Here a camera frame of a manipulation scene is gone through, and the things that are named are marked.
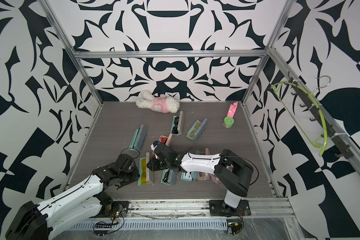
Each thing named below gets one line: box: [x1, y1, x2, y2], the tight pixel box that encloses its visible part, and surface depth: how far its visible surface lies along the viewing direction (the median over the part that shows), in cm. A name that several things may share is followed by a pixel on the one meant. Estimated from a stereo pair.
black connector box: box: [226, 219, 241, 235], surface depth 73 cm
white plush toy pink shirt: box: [136, 89, 180, 114], surface depth 110 cm
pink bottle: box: [227, 101, 239, 118], surface depth 106 cm
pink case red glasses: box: [158, 133, 174, 148], surface depth 101 cm
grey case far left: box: [128, 124, 147, 151], surface depth 98 cm
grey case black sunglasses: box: [170, 111, 184, 135], surface depth 104 cm
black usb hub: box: [95, 223, 113, 229], surface depth 74 cm
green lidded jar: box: [223, 116, 235, 129], surface depth 107 cm
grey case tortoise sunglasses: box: [160, 168, 177, 186], surface depth 84 cm
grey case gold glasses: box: [185, 118, 208, 141], surface depth 103 cm
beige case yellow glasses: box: [137, 152, 154, 186], surface depth 83 cm
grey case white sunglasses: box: [180, 171, 198, 182], surface depth 85 cm
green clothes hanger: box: [270, 82, 328, 157], surface depth 58 cm
